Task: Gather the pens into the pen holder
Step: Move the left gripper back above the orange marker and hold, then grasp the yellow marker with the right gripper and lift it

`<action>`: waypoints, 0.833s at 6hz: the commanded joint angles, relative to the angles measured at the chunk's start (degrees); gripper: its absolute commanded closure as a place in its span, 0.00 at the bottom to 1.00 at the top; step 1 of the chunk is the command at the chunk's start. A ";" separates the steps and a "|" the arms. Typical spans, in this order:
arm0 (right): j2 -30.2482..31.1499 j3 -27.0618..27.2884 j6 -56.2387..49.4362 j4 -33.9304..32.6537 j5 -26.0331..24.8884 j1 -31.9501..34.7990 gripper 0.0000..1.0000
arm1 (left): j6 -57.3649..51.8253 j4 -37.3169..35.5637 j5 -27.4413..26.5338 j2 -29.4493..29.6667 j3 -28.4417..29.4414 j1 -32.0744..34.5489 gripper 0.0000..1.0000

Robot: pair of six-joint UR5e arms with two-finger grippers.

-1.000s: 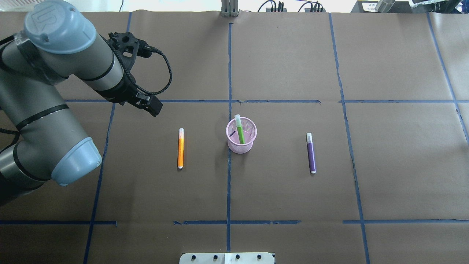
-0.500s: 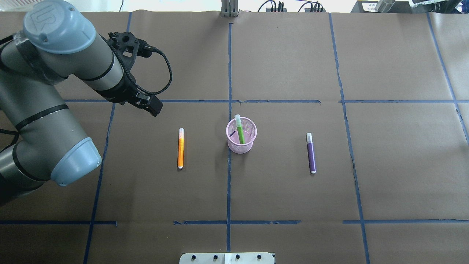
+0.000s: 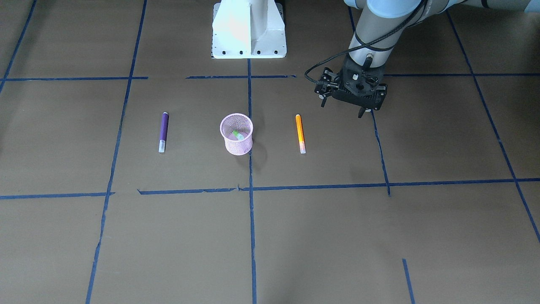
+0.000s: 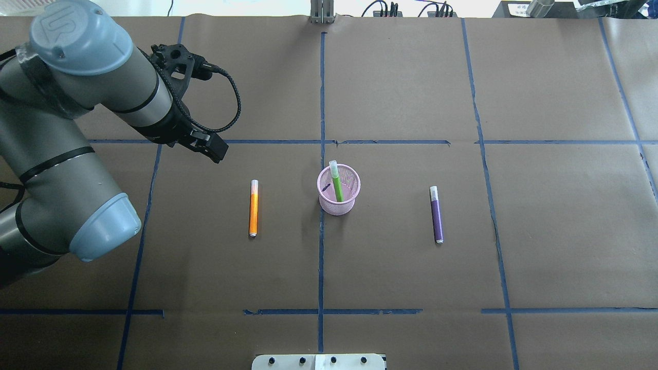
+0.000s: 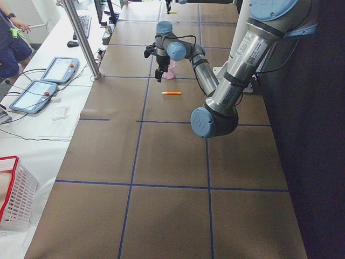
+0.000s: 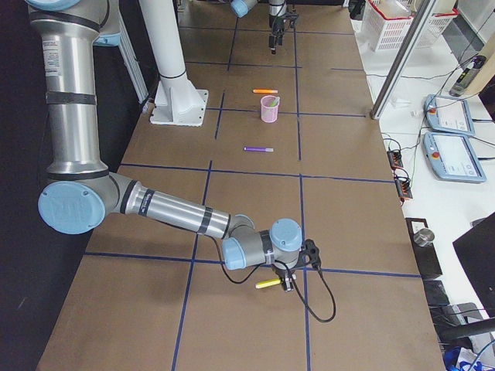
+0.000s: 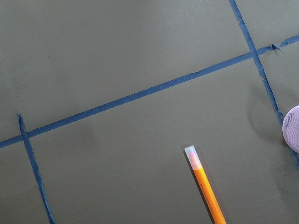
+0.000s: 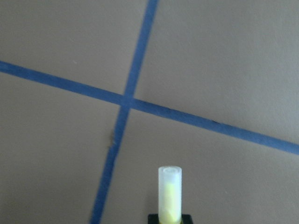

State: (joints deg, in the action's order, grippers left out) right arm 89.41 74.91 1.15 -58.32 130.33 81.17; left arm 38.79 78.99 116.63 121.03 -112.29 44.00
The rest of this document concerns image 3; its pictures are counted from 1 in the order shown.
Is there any green highlighter pen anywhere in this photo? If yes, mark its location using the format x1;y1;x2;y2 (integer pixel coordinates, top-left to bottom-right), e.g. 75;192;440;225
232;130;245;141

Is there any pink mesh pen holder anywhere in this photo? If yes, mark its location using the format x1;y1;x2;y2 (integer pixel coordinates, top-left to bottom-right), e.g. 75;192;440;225
219;113;254;156

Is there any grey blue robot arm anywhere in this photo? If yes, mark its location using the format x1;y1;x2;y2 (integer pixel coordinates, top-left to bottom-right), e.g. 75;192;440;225
304;0;539;117

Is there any orange highlighter pen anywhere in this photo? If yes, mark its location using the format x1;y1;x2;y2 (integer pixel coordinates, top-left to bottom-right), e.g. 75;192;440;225
295;114;306;154

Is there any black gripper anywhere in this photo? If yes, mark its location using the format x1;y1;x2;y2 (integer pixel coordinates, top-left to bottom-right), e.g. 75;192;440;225
314;56;388;119

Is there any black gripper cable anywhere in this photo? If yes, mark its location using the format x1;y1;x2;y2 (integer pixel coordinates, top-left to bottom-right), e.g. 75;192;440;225
304;0;427;87

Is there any purple highlighter pen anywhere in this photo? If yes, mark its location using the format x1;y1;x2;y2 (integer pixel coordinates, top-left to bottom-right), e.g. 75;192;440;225
158;112;169;153

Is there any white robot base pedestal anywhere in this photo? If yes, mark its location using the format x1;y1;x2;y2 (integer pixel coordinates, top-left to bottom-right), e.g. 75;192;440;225
211;0;287;59

